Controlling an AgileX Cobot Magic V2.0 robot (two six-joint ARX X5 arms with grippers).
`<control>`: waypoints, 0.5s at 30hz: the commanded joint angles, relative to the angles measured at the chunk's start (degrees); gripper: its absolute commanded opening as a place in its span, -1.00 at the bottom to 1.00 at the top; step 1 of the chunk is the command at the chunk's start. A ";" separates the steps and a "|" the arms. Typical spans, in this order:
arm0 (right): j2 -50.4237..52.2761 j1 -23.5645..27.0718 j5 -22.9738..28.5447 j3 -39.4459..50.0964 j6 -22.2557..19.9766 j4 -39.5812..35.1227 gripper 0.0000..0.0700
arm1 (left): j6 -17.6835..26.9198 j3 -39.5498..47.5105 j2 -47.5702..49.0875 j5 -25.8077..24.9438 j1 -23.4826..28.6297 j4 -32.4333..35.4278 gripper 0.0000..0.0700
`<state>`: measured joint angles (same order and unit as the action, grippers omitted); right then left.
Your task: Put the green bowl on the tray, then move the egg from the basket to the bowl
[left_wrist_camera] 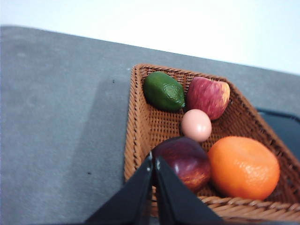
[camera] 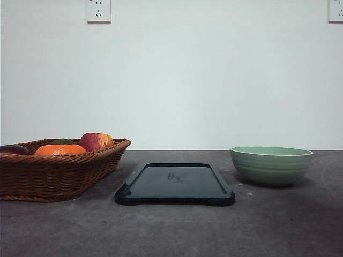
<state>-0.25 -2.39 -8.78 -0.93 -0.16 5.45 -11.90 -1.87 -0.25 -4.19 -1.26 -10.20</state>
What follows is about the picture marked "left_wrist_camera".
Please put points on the red yellow apple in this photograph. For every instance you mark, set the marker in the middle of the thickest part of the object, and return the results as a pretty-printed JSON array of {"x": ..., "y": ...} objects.
[{"x": 207, "y": 95}]

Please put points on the dark blue tray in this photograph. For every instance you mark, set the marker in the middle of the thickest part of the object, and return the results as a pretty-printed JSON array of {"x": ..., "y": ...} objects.
[{"x": 287, "y": 127}]

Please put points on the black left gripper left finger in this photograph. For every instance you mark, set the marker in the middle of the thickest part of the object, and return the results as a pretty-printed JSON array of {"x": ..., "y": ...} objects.
[{"x": 131, "y": 204}]

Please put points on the orange mandarin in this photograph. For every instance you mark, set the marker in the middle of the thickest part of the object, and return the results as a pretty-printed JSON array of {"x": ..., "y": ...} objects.
[{"x": 244, "y": 167}]

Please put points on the dark red apple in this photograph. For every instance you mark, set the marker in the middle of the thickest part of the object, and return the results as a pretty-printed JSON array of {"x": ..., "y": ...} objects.
[{"x": 187, "y": 159}]

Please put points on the brown wicker basket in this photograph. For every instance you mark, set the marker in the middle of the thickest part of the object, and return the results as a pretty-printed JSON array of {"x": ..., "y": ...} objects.
[{"x": 147, "y": 125}]

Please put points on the green lime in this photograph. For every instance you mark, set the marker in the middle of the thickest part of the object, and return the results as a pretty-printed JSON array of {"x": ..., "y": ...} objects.
[{"x": 164, "y": 91}]

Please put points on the pink egg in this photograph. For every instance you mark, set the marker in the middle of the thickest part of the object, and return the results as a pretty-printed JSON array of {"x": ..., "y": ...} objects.
[{"x": 196, "y": 124}]

